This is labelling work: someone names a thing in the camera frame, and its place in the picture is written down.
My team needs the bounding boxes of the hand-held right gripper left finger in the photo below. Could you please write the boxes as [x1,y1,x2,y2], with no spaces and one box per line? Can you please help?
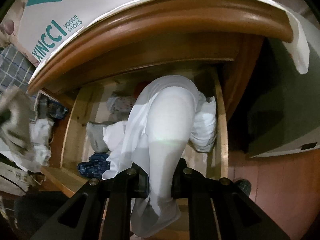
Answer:
[30,161,150,240]

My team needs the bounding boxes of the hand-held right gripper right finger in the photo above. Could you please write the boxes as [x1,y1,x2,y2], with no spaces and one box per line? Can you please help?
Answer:
[171,158,290,240]

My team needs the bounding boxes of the white long underwear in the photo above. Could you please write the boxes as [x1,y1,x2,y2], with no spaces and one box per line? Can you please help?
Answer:
[101,75,200,238]

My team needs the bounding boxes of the grey ribbed sock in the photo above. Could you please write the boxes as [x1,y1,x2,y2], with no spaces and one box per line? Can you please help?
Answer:
[86,121,109,153]

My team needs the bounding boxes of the wooden drawer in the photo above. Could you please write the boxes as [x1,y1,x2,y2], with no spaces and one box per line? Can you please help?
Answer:
[41,79,229,240]

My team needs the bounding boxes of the red sock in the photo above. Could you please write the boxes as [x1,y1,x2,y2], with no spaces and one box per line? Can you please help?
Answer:
[134,81,148,98]

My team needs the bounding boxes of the grey cloth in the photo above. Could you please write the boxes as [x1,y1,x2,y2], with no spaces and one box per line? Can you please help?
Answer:
[0,86,34,160]

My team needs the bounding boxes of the blue patterned sock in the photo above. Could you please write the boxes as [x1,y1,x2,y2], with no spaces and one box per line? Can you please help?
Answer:
[77,153,111,180]

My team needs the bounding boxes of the grey plaid slipper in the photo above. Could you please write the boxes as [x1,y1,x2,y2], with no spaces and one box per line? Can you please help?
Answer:
[234,179,252,197]

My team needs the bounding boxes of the white folded garment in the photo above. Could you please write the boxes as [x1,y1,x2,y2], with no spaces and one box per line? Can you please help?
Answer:
[186,96,217,153]

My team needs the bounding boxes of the light sock with floral trim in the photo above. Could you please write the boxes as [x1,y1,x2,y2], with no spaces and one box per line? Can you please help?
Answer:
[107,92,137,123]

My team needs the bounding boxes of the white floral cloth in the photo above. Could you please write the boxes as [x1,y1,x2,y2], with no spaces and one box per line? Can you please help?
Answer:
[0,116,54,195]

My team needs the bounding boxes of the plaid cloth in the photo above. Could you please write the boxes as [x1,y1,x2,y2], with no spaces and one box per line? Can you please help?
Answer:
[0,44,38,95]

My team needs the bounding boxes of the wooden nightstand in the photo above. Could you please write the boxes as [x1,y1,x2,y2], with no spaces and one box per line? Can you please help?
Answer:
[27,0,294,155]

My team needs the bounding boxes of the white paper cover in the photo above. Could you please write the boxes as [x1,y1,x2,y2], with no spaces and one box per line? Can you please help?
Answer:
[27,0,310,85]

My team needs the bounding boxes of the white shoe box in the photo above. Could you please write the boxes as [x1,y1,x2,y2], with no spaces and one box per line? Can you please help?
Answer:
[17,0,174,68]

